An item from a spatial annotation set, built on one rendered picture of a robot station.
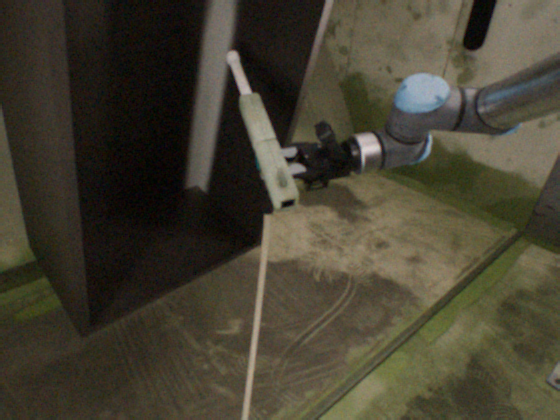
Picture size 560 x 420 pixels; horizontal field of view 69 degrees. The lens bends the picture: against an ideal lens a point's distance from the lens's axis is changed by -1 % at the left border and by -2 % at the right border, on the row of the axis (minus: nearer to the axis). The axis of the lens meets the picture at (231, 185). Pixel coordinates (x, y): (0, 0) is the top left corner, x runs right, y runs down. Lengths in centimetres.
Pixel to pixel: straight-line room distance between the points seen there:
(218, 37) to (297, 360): 110
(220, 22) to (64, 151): 69
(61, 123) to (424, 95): 64
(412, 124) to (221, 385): 102
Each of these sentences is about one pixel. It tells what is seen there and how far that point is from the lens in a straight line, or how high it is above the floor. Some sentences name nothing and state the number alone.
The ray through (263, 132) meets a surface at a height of 95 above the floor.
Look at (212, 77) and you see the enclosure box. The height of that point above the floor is 94.
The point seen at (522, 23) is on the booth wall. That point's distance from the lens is 247.
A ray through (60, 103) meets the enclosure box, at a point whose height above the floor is 107.
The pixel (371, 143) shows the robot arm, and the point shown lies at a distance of 92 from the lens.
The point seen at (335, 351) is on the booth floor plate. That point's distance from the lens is 162.
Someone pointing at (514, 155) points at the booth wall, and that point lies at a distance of 255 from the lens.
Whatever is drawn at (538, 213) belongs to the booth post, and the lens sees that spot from 261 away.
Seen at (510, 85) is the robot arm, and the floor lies 110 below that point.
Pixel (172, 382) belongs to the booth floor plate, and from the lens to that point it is 150.
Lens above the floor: 126
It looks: 29 degrees down
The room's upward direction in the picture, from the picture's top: 2 degrees clockwise
